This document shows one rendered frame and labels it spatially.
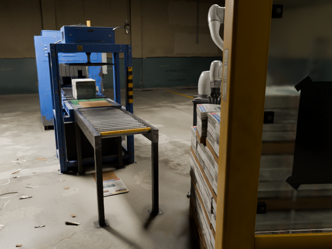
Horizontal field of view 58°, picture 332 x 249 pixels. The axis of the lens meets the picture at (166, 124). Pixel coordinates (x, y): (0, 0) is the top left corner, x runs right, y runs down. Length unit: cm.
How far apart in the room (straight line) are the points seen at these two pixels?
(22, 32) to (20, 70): 121
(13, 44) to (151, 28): 482
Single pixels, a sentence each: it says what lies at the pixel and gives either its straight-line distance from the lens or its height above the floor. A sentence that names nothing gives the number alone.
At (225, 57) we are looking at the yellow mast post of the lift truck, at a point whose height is 142.
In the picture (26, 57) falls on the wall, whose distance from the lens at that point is 1113.
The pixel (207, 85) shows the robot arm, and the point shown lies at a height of 115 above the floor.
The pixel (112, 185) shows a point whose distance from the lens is 345.
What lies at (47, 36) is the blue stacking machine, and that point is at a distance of 600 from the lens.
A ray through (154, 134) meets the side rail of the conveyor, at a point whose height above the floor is 76.
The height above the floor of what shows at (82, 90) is 93.
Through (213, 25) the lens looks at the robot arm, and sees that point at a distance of 269.
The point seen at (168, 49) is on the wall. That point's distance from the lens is 1220.
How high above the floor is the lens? 143
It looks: 13 degrees down
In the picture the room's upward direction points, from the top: straight up
